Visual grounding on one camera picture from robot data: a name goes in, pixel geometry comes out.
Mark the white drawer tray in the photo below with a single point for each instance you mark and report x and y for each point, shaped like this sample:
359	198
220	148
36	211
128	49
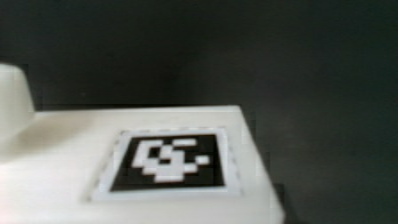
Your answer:
133	166

